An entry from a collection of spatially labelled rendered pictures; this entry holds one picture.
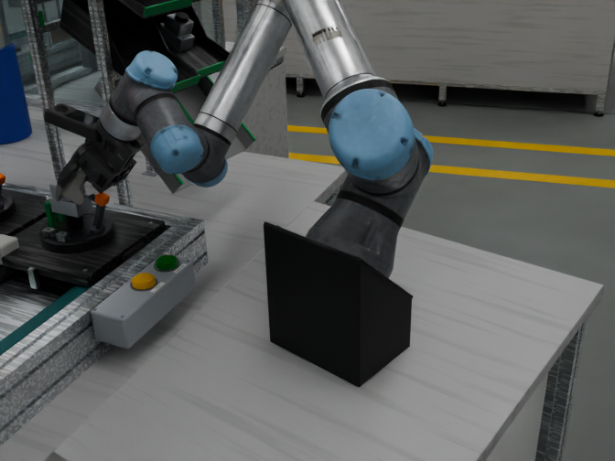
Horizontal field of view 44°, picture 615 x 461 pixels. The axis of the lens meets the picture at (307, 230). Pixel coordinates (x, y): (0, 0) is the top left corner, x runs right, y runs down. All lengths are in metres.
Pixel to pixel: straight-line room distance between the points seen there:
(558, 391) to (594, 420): 0.93
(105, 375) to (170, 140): 0.41
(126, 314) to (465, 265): 0.69
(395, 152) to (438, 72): 4.14
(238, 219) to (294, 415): 0.69
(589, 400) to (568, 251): 1.00
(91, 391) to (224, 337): 0.24
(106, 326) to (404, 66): 4.13
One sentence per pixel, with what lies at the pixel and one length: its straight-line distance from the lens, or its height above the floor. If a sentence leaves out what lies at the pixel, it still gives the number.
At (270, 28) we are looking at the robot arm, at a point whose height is 1.35.
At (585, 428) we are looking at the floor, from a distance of 2.57.
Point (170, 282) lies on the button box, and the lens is 1.36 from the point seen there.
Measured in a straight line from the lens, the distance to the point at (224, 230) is 1.73.
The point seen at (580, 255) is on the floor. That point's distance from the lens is 3.50.
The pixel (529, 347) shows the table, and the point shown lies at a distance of 1.37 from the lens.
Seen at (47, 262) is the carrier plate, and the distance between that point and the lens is 1.46.
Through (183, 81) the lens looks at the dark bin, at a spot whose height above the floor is 1.21.
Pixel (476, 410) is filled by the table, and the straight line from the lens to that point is 1.22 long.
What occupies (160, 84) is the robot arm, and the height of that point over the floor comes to 1.30.
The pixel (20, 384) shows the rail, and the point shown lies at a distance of 1.24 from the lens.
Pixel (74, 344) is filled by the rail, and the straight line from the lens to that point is 1.30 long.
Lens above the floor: 1.65
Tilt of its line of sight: 28 degrees down
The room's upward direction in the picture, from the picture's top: 2 degrees counter-clockwise
